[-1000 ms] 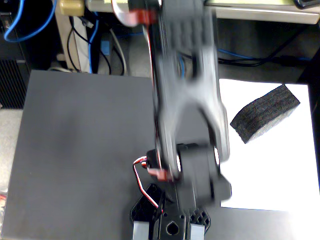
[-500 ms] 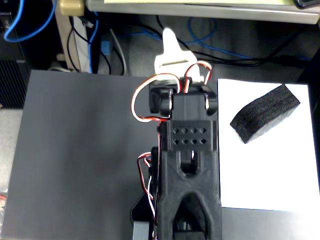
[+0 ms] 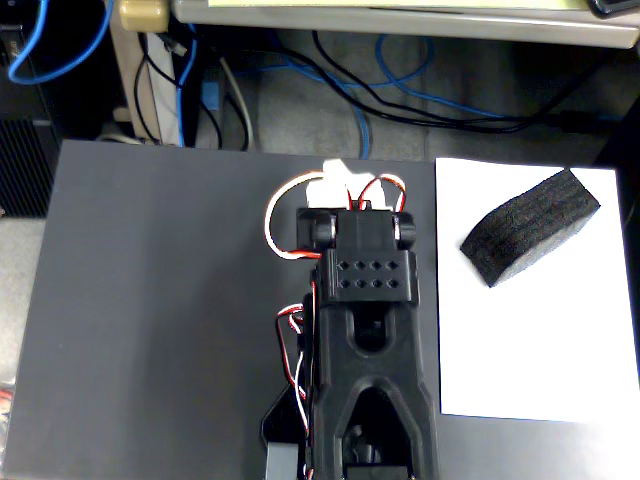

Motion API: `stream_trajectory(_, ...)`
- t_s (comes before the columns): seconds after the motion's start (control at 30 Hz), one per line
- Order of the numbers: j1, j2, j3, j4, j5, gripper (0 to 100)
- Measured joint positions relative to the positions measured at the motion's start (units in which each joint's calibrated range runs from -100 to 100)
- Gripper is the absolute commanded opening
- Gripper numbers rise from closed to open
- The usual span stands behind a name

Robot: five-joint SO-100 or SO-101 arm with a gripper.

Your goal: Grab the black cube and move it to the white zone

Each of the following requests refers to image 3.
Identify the black device on desk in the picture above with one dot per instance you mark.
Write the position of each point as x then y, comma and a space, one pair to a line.
615, 6

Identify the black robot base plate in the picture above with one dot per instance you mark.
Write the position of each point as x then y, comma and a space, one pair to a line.
280, 420

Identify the black work mat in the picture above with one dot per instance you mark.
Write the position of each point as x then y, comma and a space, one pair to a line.
150, 380

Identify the black foam block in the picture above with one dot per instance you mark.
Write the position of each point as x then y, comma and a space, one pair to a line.
530, 227

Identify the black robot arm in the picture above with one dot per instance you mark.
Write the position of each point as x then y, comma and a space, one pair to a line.
370, 360

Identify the blue plug connector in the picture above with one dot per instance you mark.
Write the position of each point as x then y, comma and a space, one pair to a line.
211, 95

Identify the white paper sheet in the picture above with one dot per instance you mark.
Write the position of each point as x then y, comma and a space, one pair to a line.
530, 350

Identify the beige desk top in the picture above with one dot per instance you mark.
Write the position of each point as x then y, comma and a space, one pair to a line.
400, 22

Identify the beige desk leg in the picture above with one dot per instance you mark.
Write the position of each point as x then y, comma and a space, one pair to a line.
125, 75

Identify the grey table clamp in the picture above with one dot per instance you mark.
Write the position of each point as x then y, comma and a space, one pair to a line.
280, 462

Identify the beige round knob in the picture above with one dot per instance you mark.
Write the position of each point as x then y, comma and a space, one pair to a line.
142, 15

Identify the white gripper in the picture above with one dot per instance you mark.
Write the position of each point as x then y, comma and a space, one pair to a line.
325, 192

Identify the black computer tower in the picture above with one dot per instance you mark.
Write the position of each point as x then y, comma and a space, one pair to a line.
20, 165

